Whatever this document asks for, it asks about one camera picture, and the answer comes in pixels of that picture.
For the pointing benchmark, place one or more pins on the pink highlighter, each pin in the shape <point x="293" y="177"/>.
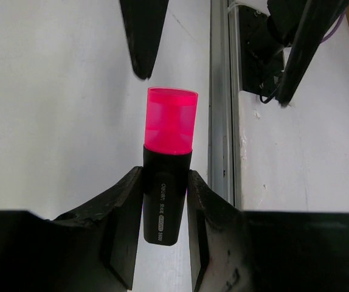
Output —
<point x="167" y="154"/>

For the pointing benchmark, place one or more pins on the aluminium frame rail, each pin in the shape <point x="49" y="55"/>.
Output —
<point x="224" y="150"/>

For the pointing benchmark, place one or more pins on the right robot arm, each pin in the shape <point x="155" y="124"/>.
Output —
<point x="286" y="17"/>

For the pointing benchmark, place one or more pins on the white cover plate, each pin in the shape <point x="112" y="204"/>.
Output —
<point x="297" y="158"/>

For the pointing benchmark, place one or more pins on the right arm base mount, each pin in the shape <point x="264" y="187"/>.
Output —
<point x="261" y="54"/>

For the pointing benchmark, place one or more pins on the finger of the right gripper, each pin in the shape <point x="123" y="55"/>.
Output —
<point x="143" y="21"/>
<point x="315" y="21"/>

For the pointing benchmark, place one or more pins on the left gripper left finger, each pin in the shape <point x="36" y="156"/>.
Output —
<point x="90" y="248"/>

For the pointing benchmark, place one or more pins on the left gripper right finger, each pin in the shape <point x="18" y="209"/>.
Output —
<point x="234" y="250"/>

